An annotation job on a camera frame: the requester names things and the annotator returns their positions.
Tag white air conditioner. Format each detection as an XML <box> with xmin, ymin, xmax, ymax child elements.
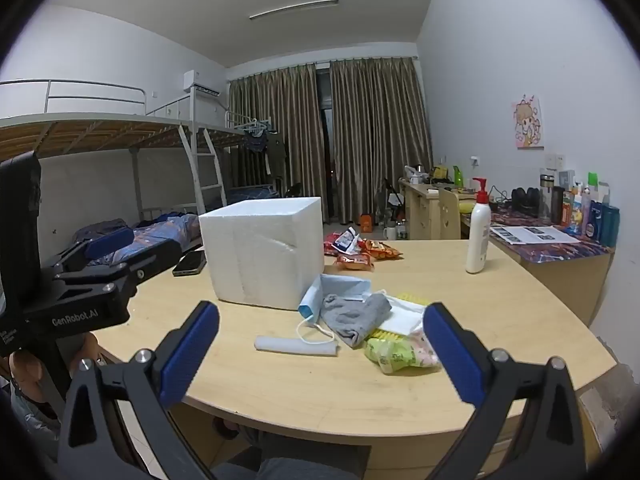
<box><xmin>184</xmin><ymin>70</ymin><xmax>223</xmax><ymax>97</ymax></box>

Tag green yellow snack packet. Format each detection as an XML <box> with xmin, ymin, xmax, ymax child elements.
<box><xmin>364</xmin><ymin>332</ymin><xmax>443</xmax><ymax>375</ymax></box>

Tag white metal bunk bed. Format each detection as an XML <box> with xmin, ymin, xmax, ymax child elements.
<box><xmin>0</xmin><ymin>79</ymin><xmax>226</xmax><ymax>261</ymax></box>
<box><xmin>190</xmin><ymin>95</ymin><xmax>282</xmax><ymax>211</ymax></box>

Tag yellow foam net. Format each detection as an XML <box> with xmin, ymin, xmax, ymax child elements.
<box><xmin>369</xmin><ymin>291</ymin><xmax>428</xmax><ymax>342</ymax></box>

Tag white foam box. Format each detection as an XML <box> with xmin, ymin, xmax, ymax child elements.
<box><xmin>198</xmin><ymin>197</ymin><xmax>325</xmax><ymax>311</ymax></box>

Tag light wooden desk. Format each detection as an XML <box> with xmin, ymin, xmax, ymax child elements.
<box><xmin>399</xmin><ymin>177</ymin><xmax>461</xmax><ymax>241</ymax></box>

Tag black smartphone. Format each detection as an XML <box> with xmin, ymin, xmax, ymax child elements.
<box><xmin>172</xmin><ymin>250</ymin><xmax>207</xmax><ymax>277</ymax></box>

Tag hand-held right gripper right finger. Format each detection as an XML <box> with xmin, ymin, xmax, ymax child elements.
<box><xmin>422</xmin><ymin>302</ymin><xmax>588</xmax><ymax>480</ymax></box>

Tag white pump bottle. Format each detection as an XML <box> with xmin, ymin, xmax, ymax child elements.
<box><xmin>465</xmin><ymin>177</ymin><xmax>493</xmax><ymax>275</ymax></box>

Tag ceiling tube light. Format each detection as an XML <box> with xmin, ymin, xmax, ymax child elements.
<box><xmin>249</xmin><ymin>0</ymin><xmax>340</xmax><ymax>21</ymax></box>

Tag pink cartoon wall poster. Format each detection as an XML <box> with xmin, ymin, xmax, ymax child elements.
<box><xmin>511</xmin><ymin>94</ymin><xmax>545</xmax><ymax>150</ymax></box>

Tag grey sock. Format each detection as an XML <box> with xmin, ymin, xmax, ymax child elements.
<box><xmin>320</xmin><ymin>292</ymin><xmax>392</xmax><ymax>348</ymax></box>

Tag black metal stand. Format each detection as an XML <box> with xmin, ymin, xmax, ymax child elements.
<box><xmin>382</xmin><ymin>177</ymin><xmax>406</xmax><ymax>221</ymax></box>

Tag person's left forearm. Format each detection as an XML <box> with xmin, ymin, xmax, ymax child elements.
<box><xmin>7</xmin><ymin>392</ymin><xmax>63</xmax><ymax>463</ymax></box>

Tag orange red snack packet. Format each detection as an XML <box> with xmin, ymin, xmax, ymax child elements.
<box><xmin>360</xmin><ymin>239</ymin><xmax>403</xmax><ymax>261</ymax></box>

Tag wooden smiley chair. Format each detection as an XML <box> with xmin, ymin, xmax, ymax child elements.
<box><xmin>437</xmin><ymin>187</ymin><xmax>462</xmax><ymax>241</ymax></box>

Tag printed paper sheet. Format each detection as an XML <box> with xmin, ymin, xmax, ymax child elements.
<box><xmin>490</xmin><ymin>225</ymin><xmax>581</xmax><ymax>246</ymax></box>

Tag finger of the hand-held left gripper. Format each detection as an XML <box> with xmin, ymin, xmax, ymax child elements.
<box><xmin>42</xmin><ymin>226</ymin><xmax>135</xmax><ymax>273</ymax></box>
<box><xmin>52</xmin><ymin>240</ymin><xmax>183</xmax><ymax>296</ymax></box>

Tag dark green hanging shirt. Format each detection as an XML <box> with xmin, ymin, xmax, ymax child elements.
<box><xmin>266</xmin><ymin>134</ymin><xmax>287</xmax><ymax>181</ymax></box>

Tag desk with patterned cloth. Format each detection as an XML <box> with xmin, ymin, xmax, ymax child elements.
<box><xmin>460</xmin><ymin>200</ymin><xmax>616</xmax><ymax>326</ymax></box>

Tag brown curtain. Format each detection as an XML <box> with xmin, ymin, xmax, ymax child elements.
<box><xmin>228</xmin><ymin>62</ymin><xmax>326</xmax><ymax>221</ymax></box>
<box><xmin>329</xmin><ymin>56</ymin><xmax>433</xmax><ymax>226</ymax></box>

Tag white red snack packet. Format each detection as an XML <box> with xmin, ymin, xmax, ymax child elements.
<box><xmin>332</xmin><ymin>227</ymin><xmax>362</xmax><ymax>256</ymax></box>

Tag blue orange quilt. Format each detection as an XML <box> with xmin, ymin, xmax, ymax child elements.
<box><xmin>75</xmin><ymin>212</ymin><xmax>201</xmax><ymax>266</ymax></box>

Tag blue plaid bedding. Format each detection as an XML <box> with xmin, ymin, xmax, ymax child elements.
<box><xmin>227</xmin><ymin>185</ymin><xmax>281</xmax><ymax>201</ymax></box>

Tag row of toiletry bottles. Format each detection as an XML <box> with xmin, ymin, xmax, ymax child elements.
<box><xmin>539</xmin><ymin>170</ymin><xmax>621</xmax><ymax>248</ymax></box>

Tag blue face mask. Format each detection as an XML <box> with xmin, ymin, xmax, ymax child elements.
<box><xmin>295</xmin><ymin>274</ymin><xmax>373</xmax><ymax>346</ymax></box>

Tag black headphones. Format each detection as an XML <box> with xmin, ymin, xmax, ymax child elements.
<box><xmin>510</xmin><ymin>187</ymin><xmax>542</xmax><ymax>212</ymax></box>

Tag person's left hand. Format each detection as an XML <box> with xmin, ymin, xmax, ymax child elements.
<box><xmin>9</xmin><ymin>350</ymin><xmax>51</xmax><ymax>403</ymax></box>

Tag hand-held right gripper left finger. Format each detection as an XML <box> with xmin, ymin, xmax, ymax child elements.
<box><xmin>57</xmin><ymin>301</ymin><xmax>221</xmax><ymax>480</ymax></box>

